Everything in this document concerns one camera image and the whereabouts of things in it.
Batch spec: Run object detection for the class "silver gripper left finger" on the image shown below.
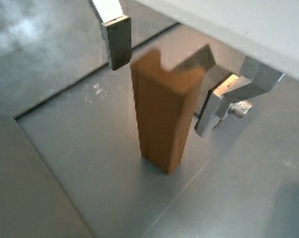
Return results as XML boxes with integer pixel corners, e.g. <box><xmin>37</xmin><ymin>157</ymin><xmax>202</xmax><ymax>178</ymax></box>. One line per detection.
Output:
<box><xmin>87</xmin><ymin>0</ymin><xmax>131</xmax><ymax>71</ymax></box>

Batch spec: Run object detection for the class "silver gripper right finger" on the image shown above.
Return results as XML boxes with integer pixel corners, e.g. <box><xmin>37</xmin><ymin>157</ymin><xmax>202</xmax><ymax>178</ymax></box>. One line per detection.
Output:
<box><xmin>194</xmin><ymin>57</ymin><xmax>285</xmax><ymax>137</ymax></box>

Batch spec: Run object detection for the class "brown arch block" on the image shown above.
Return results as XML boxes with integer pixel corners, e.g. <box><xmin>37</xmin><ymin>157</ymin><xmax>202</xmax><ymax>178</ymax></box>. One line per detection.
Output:
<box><xmin>130</xmin><ymin>46</ymin><xmax>214</xmax><ymax>174</ymax></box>

